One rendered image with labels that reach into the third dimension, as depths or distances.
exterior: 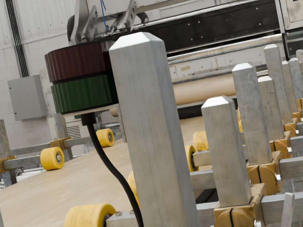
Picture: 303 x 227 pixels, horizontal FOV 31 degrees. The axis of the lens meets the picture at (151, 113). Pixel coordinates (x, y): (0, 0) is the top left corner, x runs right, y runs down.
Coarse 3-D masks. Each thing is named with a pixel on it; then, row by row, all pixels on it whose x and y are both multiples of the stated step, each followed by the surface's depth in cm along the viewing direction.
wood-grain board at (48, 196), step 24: (192, 120) 292; (120, 144) 239; (192, 144) 189; (72, 168) 188; (96, 168) 175; (120, 168) 164; (0, 192) 164; (24, 192) 155; (48, 192) 146; (72, 192) 139; (96, 192) 132; (120, 192) 126; (24, 216) 120; (48, 216) 115
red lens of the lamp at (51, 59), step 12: (72, 48) 41; (84, 48) 41; (96, 48) 41; (108, 48) 42; (48, 60) 42; (60, 60) 41; (72, 60) 41; (84, 60) 41; (96, 60) 41; (108, 60) 42; (48, 72) 43; (60, 72) 41; (72, 72) 41; (84, 72) 41; (96, 72) 41
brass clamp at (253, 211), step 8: (256, 184) 74; (264, 184) 74; (256, 192) 70; (264, 192) 72; (256, 200) 66; (216, 208) 66; (224, 208) 65; (232, 208) 64; (240, 208) 64; (248, 208) 64; (256, 208) 65; (216, 216) 65; (224, 216) 63; (232, 216) 62; (240, 216) 62; (248, 216) 62; (256, 216) 64; (216, 224) 63; (224, 224) 63; (232, 224) 63; (240, 224) 62; (248, 224) 62; (256, 224) 63; (264, 224) 68
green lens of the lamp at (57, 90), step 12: (60, 84) 41; (72, 84) 41; (84, 84) 41; (96, 84) 41; (108, 84) 41; (60, 96) 42; (72, 96) 41; (84, 96) 41; (96, 96) 41; (108, 96) 41; (60, 108) 42; (72, 108) 41
